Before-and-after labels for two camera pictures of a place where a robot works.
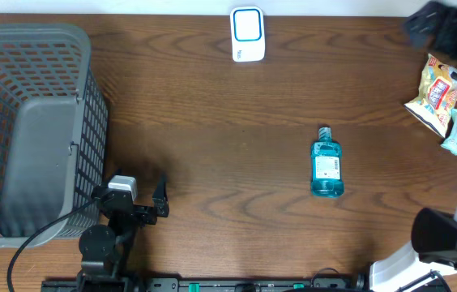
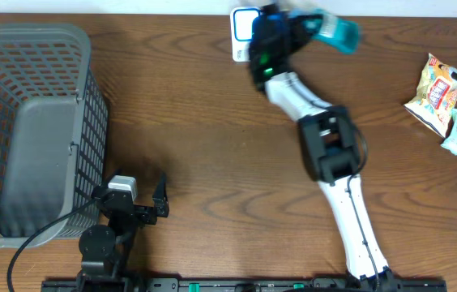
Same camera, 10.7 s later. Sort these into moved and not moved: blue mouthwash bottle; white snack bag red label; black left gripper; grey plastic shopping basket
Moved: blue mouthwash bottle
Not moved: grey plastic shopping basket; black left gripper; white snack bag red label
